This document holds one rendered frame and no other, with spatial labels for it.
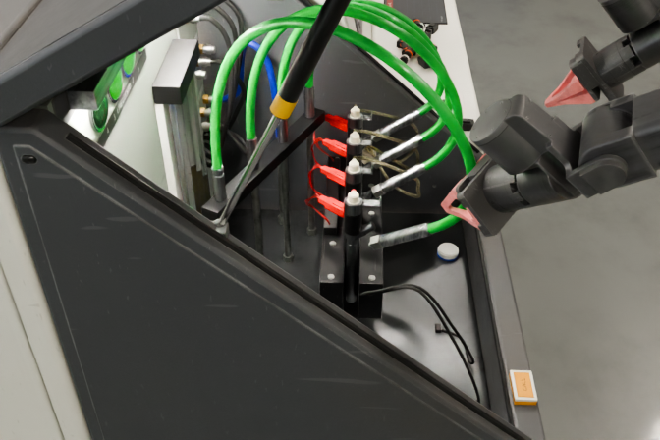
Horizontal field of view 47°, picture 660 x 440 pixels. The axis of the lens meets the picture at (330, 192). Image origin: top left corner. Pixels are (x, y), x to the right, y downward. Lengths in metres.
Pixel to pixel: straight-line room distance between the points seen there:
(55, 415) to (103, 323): 0.20
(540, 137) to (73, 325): 0.53
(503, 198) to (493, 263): 0.42
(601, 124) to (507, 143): 0.09
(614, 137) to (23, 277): 0.60
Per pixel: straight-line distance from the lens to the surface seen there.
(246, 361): 0.86
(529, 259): 2.75
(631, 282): 2.77
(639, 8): 1.12
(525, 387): 1.10
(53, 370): 0.94
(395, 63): 0.89
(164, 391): 0.92
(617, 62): 1.15
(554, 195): 0.82
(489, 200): 0.89
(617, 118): 0.80
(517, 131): 0.79
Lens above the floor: 1.81
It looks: 38 degrees down
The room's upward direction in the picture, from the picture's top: straight up
